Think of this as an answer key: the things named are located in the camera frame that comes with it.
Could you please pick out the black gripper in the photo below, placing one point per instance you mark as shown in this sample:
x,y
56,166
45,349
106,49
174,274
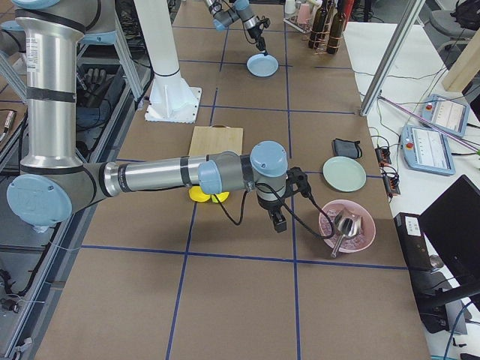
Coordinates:
x,y
269,204
257,37

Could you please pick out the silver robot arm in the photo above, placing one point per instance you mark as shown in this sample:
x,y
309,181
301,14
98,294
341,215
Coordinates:
x,y
54,183
225,14

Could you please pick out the light blue plate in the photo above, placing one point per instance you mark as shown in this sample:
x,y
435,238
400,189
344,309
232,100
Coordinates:
x,y
261,65

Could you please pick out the light green plate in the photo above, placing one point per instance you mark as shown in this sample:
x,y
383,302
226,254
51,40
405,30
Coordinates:
x,y
344,174

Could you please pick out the pink cup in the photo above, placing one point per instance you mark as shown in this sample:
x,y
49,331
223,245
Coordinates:
x,y
303,14

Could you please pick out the dark wine bottle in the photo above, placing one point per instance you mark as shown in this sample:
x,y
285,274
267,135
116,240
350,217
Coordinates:
x,y
336,29
319,21

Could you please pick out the yellow lemon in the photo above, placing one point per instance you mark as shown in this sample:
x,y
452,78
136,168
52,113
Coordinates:
x,y
197,195
220,197

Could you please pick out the metal scoop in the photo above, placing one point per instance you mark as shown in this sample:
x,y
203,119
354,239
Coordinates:
x,y
348,224

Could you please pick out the pink bowl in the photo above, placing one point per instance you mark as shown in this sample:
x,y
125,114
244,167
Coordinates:
x,y
328,230

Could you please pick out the black pouch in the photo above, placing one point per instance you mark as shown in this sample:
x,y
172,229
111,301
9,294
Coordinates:
x,y
347,148

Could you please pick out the bamboo cutting board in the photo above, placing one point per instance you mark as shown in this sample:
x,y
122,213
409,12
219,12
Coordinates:
x,y
216,139

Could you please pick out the black computer box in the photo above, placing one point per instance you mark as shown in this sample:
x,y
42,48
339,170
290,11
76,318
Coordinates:
x,y
412,242

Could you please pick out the teach pendant tablet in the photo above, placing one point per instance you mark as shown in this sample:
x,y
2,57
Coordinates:
x,y
451,115
426,150

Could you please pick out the black monitor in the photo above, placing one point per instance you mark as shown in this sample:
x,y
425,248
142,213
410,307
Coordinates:
x,y
451,224

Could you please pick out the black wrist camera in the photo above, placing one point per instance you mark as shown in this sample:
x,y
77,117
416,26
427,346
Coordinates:
x,y
297,182

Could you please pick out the copper wire bottle rack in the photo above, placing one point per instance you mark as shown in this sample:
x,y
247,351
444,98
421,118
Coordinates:
x,y
323,40

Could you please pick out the aluminium frame post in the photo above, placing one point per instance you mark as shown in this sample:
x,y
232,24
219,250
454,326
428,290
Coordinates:
x,y
398,38

